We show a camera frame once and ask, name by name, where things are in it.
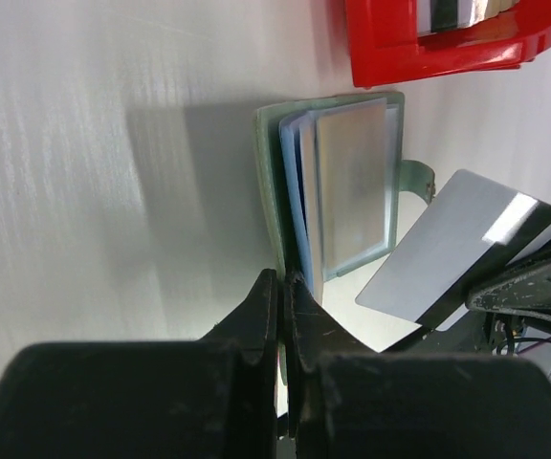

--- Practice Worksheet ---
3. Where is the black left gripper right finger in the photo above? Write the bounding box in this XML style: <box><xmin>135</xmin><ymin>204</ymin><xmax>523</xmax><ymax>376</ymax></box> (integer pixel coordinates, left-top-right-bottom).
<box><xmin>283</xmin><ymin>273</ymin><xmax>551</xmax><ymax>458</ymax></box>

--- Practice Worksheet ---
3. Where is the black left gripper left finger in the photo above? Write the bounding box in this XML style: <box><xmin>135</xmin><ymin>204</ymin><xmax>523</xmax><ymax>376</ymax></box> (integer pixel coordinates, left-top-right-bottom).
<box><xmin>0</xmin><ymin>270</ymin><xmax>278</xmax><ymax>458</ymax></box>

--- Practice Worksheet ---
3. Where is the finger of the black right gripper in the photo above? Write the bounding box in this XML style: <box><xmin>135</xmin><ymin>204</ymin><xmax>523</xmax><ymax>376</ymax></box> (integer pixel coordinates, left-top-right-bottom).
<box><xmin>466</xmin><ymin>251</ymin><xmax>551</xmax><ymax>331</ymax></box>

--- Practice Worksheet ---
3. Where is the silver striped credit card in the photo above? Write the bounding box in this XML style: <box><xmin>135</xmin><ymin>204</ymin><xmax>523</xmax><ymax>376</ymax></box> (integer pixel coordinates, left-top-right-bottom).
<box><xmin>356</xmin><ymin>169</ymin><xmax>551</xmax><ymax>331</ymax></box>

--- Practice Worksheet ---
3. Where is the green leather card holder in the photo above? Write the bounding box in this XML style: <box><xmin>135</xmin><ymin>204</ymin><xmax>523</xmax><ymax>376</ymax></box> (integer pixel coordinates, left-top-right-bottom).
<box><xmin>254</xmin><ymin>90</ymin><xmax>438</xmax><ymax>388</ymax></box>

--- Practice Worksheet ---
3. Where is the red plastic card tray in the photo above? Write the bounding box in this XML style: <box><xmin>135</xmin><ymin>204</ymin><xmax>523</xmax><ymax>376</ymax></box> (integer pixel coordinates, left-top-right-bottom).
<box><xmin>345</xmin><ymin>1</ymin><xmax>551</xmax><ymax>88</ymax></box>

